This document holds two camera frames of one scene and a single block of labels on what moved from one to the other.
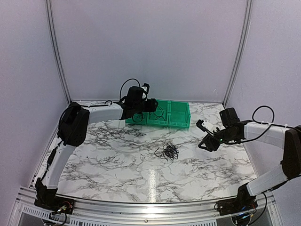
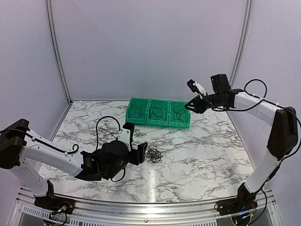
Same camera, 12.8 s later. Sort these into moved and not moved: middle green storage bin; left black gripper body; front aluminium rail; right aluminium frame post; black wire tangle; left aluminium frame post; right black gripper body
Moved: left black gripper body; right black gripper body; black wire tangle
Not moved: middle green storage bin; left aluminium frame post; right aluminium frame post; front aluminium rail
